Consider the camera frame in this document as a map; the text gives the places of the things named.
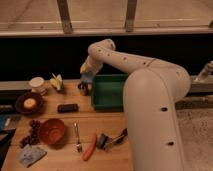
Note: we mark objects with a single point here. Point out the yellow-white gripper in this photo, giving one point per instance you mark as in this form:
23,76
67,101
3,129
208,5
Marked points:
91,65

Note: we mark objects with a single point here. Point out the grey-blue sponge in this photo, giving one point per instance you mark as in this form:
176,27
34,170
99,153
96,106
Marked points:
86,79

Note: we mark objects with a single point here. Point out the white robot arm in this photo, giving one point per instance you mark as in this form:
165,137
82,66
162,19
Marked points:
150,92

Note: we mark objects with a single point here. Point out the small metal cup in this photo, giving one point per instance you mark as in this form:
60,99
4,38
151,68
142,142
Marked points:
83,89

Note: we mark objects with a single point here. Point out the white ceramic cup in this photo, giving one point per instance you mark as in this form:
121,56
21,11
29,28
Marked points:
38,85

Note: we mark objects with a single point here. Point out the green plastic tray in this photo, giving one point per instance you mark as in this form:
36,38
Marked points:
107,92

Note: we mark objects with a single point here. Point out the peeled banana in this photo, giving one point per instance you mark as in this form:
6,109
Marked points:
57,82

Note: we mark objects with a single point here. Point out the black rectangular block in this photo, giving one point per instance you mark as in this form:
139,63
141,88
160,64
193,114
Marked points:
65,108

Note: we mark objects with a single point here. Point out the yellow round fruit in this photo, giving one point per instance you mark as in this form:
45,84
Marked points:
30,103

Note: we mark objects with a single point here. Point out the orange-red bowl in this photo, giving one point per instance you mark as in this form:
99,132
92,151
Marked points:
51,131

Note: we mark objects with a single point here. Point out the dark brown plate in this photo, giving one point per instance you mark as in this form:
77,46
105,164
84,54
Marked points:
20,100

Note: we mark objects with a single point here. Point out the orange carrot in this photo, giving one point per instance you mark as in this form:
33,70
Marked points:
90,149

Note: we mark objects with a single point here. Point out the metal fork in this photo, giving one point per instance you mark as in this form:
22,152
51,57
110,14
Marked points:
78,143

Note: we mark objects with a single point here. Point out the bunch of dark grapes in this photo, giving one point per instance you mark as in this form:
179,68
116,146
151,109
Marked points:
32,138

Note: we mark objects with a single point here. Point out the blue object at left edge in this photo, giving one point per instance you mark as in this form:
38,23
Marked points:
9,122

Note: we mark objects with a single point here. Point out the grey-blue cloth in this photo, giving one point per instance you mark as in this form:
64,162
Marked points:
30,155

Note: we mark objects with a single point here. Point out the black-handled brush tool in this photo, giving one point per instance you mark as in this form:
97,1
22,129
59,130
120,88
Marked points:
104,142

